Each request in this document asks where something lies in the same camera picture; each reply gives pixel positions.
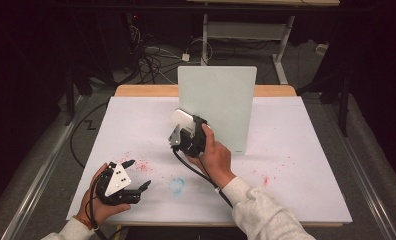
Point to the person's left hand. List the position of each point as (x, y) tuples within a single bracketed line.
[(87, 206)]

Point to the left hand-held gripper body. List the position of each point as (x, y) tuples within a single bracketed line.
[(117, 181)]

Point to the white power adapter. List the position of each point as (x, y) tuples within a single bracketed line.
[(185, 57)]

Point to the brown wristband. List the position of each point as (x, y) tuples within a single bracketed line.
[(83, 222)]

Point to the black metal stand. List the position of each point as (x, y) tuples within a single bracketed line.
[(344, 106)]

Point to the white table cover sheet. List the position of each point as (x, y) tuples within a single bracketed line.
[(286, 133)]

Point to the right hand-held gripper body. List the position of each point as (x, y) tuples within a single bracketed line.
[(191, 141)]

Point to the aluminium floor rail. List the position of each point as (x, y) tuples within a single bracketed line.
[(36, 186), (369, 193)]

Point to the white desk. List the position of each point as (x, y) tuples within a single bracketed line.
[(246, 30)]

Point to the person's right hand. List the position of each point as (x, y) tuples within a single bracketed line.
[(217, 160)]

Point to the pale green glass whiteboard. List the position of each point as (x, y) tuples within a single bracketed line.
[(219, 93)]

